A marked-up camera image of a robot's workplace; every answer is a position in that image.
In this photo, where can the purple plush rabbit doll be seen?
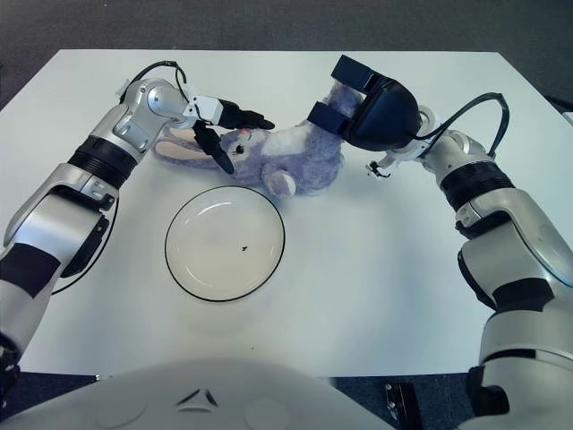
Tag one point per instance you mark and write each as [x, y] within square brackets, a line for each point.
[300, 157]

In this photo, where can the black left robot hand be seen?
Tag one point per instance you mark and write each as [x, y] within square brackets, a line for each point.
[237, 117]

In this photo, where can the white plate with black rim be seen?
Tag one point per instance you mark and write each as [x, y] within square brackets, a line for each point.
[215, 251]

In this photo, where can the light grey robot torso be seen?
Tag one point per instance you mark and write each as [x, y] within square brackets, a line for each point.
[246, 394]

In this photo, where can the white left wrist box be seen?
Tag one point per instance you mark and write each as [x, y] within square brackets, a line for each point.
[208, 108]

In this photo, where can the light grey desk corner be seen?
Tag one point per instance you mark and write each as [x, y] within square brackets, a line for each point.
[568, 123]

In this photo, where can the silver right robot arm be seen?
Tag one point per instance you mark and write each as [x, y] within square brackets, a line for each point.
[506, 224]

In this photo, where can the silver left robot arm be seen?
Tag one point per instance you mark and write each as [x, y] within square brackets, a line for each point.
[103, 170]

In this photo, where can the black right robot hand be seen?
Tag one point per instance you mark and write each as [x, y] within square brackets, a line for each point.
[385, 118]

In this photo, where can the black metal bracket with screws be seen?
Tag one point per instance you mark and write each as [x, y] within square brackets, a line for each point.
[400, 403]

